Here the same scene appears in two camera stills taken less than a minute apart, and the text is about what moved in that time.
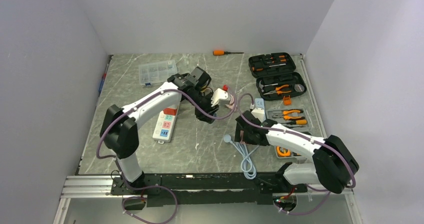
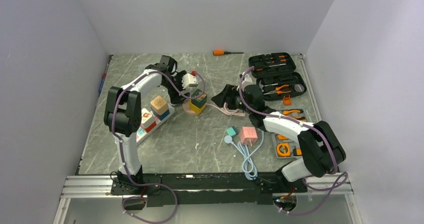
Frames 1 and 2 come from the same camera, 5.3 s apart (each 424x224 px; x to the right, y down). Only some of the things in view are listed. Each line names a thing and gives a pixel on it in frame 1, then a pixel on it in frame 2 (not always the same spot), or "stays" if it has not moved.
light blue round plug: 227,138 stays
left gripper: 212,107 to 175,96
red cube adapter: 170,111 to 150,126
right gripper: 246,138 to 228,95
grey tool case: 297,118 stays
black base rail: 173,189 stays
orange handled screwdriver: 221,53 stays
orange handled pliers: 276,91 stays
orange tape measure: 283,152 stays
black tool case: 275,76 stays
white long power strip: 165,125 to 141,134
